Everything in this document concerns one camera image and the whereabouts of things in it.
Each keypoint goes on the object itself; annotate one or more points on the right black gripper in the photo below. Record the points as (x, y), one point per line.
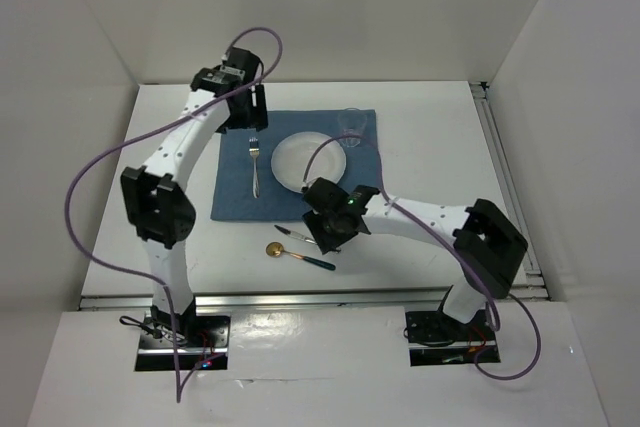
(313, 220)

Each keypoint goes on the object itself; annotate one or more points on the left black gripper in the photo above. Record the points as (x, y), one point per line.
(255, 115)

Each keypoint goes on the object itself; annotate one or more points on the silver fork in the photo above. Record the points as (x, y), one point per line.
(254, 152)

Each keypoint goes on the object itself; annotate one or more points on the silver table knife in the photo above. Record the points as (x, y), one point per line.
(295, 235)

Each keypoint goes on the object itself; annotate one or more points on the gold spoon green handle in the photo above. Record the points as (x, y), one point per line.
(276, 249)

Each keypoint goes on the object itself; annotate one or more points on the blue cloth napkin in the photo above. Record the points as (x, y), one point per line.
(233, 198)

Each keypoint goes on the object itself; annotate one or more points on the clear drinking glass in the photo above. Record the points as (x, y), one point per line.
(352, 123)

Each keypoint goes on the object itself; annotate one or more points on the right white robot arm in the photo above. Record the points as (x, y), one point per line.
(484, 242)

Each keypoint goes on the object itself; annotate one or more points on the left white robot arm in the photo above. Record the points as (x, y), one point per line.
(156, 204)

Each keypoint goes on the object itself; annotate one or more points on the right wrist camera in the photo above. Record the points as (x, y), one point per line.
(324, 196)

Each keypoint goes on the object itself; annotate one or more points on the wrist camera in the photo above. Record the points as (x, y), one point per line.
(324, 196)
(242, 62)

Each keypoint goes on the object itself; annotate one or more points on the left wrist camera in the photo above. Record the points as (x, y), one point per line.
(242, 62)

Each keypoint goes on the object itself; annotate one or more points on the aluminium front rail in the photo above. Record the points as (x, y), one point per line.
(271, 300)

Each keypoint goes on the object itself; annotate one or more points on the aluminium rail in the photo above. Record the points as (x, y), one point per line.
(271, 300)
(534, 287)

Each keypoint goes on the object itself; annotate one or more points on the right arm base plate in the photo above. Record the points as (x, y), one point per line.
(437, 340)

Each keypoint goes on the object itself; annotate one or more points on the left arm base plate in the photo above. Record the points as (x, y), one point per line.
(208, 344)

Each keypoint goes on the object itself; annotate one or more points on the aluminium right side rail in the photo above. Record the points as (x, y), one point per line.
(534, 287)

